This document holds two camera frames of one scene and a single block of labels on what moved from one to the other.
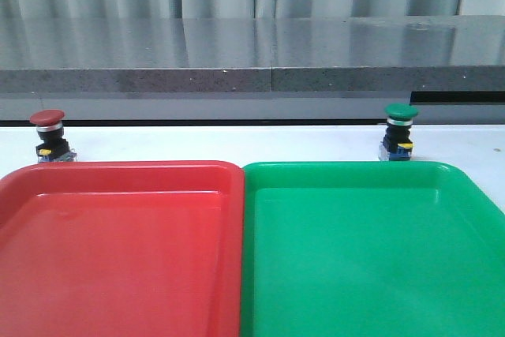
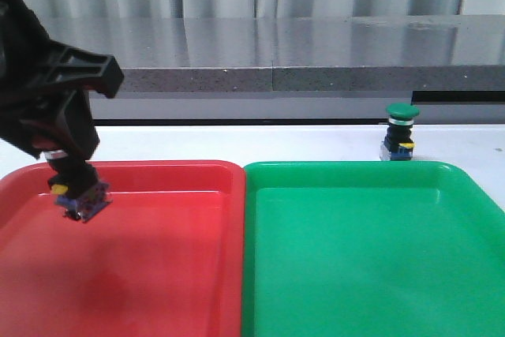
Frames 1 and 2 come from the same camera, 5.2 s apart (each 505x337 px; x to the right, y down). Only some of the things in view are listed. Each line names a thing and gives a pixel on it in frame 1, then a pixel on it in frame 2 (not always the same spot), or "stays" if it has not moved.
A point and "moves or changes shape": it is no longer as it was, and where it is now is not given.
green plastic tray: (368, 249) stays
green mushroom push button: (397, 144) stays
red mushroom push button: (54, 147) moves or changes shape
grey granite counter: (252, 69) stays
